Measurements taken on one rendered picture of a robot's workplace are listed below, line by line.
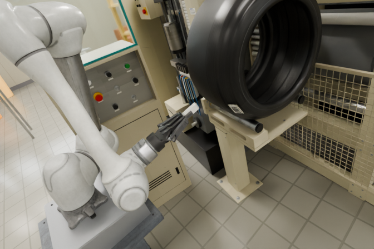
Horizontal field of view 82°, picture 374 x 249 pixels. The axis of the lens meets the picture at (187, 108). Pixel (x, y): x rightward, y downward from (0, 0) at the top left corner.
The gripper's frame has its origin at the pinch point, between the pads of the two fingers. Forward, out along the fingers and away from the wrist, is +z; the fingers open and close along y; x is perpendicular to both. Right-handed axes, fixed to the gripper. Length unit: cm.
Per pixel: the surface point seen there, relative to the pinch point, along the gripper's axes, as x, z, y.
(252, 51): 26, 66, 37
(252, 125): 22.4, 17.6, -8.3
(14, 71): 4, -211, 739
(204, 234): 102, -38, 17
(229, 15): -24.4, 26.9, -7.6
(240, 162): 85, 15, 26
